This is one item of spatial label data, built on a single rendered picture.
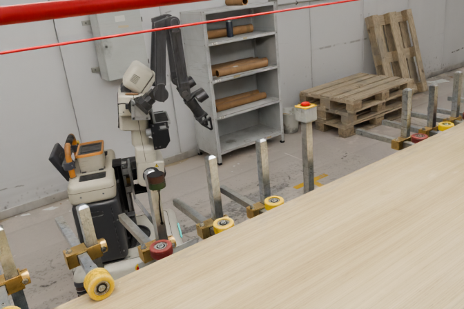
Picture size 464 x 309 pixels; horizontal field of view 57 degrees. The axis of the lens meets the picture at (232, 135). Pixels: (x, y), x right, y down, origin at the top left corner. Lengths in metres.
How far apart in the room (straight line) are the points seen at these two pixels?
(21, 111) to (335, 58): 3.87
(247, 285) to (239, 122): 3.77
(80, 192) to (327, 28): 4.14
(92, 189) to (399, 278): 1.66
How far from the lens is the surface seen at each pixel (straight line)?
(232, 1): 4.56
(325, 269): 1.40
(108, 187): 2.46
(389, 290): 1.35
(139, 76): 2.45
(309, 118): 1.89
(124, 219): 1.89
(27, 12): 0.21
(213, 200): 1.70
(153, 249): 1.57
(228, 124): 4.92
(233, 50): 4.81
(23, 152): 4.16
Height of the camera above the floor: 1.75
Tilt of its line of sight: 19 degrees down
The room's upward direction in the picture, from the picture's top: 6 degrees counter-clockwise
